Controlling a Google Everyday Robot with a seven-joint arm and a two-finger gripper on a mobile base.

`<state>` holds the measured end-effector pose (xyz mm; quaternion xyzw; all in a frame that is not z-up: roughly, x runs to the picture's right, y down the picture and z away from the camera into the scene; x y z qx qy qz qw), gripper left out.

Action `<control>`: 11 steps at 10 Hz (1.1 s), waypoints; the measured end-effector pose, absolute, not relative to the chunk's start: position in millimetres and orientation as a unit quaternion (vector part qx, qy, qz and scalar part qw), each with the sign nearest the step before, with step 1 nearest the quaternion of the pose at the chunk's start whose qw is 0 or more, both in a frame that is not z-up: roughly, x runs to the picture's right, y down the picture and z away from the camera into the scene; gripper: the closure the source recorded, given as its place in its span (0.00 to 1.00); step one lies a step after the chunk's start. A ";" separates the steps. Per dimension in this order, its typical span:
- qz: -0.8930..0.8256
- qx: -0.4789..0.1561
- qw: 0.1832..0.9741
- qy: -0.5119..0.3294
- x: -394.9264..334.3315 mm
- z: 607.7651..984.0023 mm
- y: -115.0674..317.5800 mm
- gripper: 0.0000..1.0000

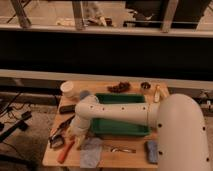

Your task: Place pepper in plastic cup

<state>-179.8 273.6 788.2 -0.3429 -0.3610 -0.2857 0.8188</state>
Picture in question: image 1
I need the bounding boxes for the blue sponge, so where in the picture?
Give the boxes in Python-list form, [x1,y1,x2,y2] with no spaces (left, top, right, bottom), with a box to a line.
[145,140,158,164]

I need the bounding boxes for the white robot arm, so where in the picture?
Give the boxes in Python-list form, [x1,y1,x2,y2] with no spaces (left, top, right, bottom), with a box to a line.
[67,94,211,171]

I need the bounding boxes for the small metal cup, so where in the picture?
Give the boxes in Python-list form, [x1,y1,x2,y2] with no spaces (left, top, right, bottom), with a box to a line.
[141,82,151,91]

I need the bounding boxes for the bunch of dark grapes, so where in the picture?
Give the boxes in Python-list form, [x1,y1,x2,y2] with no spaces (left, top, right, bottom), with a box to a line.
[107,82,130,93]

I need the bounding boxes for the black handled tongs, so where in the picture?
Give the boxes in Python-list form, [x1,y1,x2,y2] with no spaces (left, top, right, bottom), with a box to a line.
[52,116,73,137]

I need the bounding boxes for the green plastic tray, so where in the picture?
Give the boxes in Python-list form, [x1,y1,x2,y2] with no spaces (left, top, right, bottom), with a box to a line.
[90,93,150,137]

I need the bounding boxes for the wooden table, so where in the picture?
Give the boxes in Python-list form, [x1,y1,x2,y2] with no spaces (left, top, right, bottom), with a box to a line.
[42,81,169,169]

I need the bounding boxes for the grey cloth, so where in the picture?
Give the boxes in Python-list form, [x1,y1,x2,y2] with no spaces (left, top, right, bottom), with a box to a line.
[80,138,103,168]

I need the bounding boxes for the black brush block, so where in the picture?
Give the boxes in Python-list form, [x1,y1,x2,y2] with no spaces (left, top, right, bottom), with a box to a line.
[59,105,75,114]

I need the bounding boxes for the grey blue cup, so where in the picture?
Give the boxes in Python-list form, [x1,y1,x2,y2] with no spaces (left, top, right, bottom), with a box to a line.
[79,90,91,100]

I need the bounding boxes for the white plastic cup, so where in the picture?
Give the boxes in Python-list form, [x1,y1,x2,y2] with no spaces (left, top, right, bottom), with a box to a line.
[60,81,75,98]

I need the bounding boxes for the metal fork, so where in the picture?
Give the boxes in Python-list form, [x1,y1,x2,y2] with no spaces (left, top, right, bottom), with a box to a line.
[110,147,136,153]

